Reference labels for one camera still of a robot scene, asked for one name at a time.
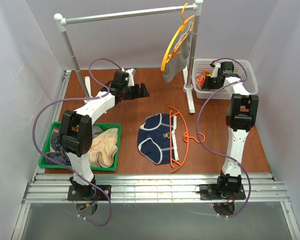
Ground grey hanging underwear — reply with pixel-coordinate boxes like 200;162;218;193
162;21;194;83

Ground yellow plastic hanger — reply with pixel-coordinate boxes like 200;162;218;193
160;3;195;72

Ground white clothes rack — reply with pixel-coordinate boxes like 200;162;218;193
54;0;203;114

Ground beige underwear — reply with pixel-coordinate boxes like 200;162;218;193
88;128;119;168

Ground striped blue underwear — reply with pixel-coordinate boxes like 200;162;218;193
45;126;71;166

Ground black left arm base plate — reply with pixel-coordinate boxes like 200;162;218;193
67;185;108;201

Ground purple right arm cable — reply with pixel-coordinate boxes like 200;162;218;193
195;58;252;219

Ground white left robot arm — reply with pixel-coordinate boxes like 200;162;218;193
58;68;150;199

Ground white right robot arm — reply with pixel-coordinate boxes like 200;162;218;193
203;60;259;196

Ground white plastic basket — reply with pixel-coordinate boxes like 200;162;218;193
192;58;259;99

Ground grey underwear in tray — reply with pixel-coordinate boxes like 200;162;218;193
92;125;104;139

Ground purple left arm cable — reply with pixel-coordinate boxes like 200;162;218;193
32;58;126;228

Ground navy blue underwear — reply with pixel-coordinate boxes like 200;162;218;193
137;113;179;165

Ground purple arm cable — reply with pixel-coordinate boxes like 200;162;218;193
195;58;252;219
32;58;126;228

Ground green plastic tray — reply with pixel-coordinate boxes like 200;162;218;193
42;121;122;172

